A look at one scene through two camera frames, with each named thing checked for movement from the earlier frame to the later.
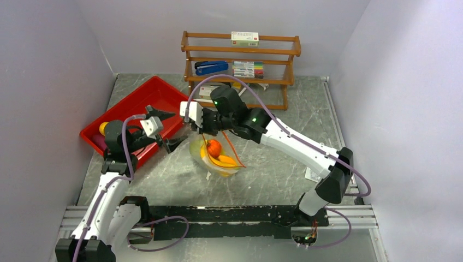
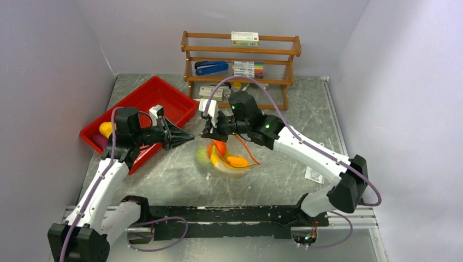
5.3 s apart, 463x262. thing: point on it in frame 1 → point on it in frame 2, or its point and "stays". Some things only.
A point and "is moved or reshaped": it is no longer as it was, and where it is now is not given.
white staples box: (205, 91) stays
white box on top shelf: (244, 39) stays
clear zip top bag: (215, 154) is moved or reshaped
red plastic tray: (156, 94) stays
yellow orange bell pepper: (227, 159) → (237, 160)
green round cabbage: (195, 147) → (201, 155)
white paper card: (310, 174) stays
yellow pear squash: (102, 127) stays
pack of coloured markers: (248, 69) stays
